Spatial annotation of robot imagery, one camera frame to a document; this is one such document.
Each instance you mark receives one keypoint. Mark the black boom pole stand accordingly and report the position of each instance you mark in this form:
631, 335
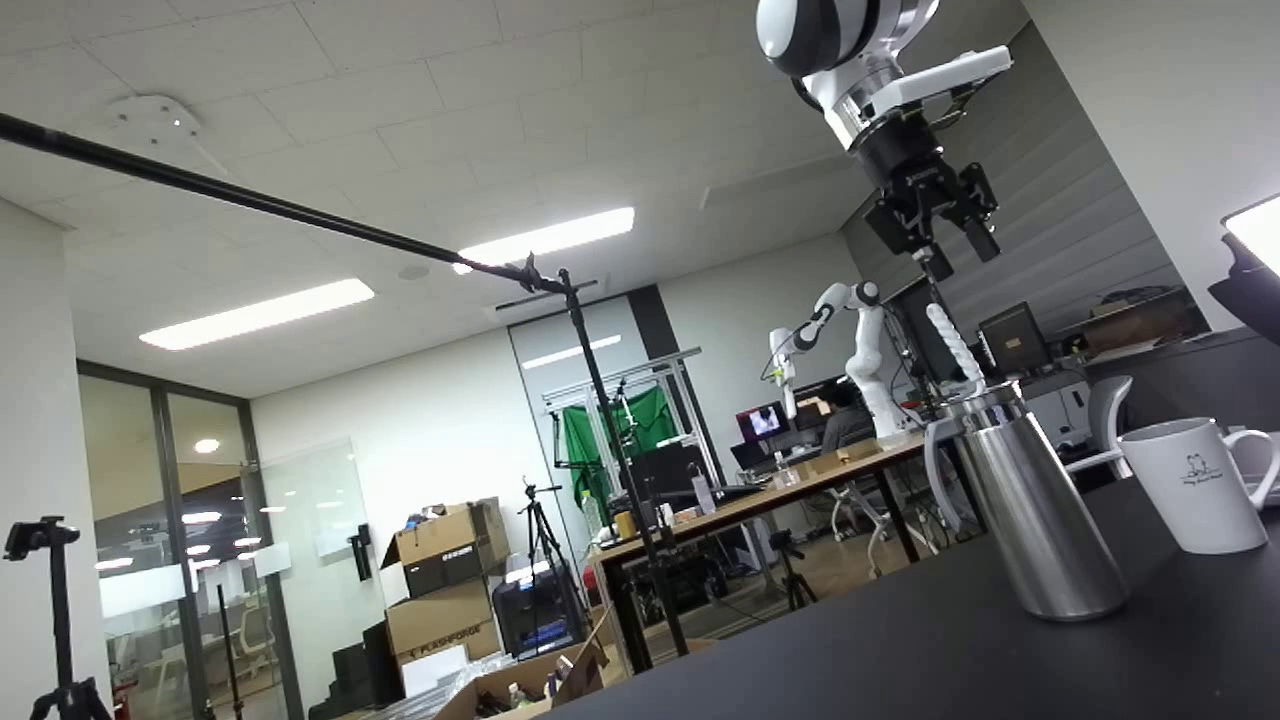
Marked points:
133, 164

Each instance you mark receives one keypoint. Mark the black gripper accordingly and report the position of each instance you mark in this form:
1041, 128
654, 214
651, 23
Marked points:
913, 187

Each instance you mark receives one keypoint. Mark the black computer monitor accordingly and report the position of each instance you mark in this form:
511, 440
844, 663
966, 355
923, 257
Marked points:
761, 420

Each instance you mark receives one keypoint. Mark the black tripod at left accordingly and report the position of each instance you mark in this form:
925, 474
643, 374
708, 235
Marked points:
67, 699

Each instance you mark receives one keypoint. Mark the stacked cardboard boxes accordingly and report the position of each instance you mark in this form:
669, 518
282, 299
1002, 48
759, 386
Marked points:
446, 556

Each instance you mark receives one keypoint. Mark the small black tripod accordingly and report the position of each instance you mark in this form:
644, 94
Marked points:
543, 540

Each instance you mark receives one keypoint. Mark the wooden work table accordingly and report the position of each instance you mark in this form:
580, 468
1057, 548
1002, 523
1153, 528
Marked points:
784, 485

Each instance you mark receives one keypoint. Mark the bright lamp panel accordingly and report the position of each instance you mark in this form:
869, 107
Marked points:
1259, 231

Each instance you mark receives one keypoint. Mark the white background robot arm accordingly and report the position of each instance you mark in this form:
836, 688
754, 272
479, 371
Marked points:
863, 371

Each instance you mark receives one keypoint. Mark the silver metal cup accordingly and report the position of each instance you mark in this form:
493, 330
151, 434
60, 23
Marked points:
1057, 562

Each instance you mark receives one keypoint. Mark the white ceramic mug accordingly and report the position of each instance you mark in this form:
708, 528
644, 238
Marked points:
1204, 481

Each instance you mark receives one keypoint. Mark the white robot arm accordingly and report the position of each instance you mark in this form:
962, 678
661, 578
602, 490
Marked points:
826, 33

